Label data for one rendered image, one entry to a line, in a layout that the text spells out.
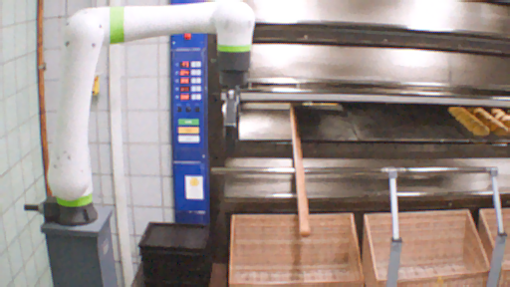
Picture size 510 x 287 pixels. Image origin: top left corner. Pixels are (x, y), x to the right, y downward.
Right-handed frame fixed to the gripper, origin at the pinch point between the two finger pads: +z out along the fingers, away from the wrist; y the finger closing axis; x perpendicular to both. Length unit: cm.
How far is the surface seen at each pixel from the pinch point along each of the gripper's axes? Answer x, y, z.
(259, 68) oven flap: 3, -102, -5
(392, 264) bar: 59, -43, 59
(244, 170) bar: 0, -65, 29
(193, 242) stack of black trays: -21, -70, 64
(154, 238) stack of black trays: -39, -73, 64
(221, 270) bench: -12, -94, 88
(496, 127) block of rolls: 128, -129, 22
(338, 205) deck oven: 41, -103, 57
